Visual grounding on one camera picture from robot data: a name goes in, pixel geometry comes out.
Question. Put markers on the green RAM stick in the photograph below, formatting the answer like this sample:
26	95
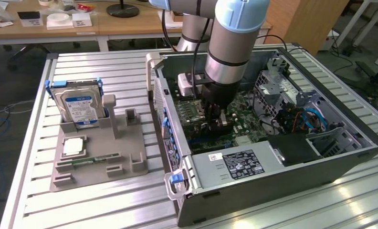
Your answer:
85	163

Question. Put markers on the wooden cabinet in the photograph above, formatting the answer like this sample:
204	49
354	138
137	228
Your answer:
304	23

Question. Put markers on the black round lamp base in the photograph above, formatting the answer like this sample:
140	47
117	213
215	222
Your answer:
124	10

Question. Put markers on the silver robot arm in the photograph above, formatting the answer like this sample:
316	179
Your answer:
233	35

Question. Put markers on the grey plastic drive bracket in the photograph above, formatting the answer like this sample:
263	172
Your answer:
328	143

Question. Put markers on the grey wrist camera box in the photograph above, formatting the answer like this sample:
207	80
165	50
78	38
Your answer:
188	86

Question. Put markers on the blue case release latch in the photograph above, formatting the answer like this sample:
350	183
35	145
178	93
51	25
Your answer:
177	179

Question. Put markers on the white tape roll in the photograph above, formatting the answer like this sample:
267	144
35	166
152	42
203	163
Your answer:
46	3

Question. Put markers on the wooden desk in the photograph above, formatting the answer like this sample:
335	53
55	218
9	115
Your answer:
18	33

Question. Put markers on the hard disk blue label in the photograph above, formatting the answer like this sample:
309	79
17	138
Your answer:
78	107

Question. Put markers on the metal disk bay cage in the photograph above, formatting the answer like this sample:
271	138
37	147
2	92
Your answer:
269	95

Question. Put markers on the red packet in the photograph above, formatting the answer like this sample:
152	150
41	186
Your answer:
86	7

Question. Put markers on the silver chipset heatsink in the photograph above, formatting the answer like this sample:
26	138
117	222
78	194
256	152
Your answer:
244	140

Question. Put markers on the small white labelled box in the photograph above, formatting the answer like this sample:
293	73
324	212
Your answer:
82	21

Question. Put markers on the black office chair base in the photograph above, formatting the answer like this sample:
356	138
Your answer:
23	51

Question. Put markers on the metal CPU socket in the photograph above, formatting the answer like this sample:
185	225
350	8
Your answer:
197	109

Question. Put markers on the green motherboard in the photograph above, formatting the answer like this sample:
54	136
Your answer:
247	119

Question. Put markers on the grey power supply unit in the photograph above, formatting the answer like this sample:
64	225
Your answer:
208	174

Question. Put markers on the white box round recess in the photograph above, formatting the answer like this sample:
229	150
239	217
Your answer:
61	22

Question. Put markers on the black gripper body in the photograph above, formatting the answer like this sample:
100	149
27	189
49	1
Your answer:
221	94

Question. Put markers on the silver CPU chip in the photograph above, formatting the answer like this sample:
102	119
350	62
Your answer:
73	148

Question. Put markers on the white box black lid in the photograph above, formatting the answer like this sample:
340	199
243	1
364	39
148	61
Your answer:
30	17

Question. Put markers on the white paper stack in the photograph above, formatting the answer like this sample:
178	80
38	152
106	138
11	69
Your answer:
173	23

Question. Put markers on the grey parts rack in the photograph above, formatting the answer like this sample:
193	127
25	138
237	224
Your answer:
97	143

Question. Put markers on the white paper slip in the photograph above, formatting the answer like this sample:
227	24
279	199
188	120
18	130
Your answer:
2	24

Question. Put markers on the black open PC case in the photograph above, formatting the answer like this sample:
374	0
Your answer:
272	190

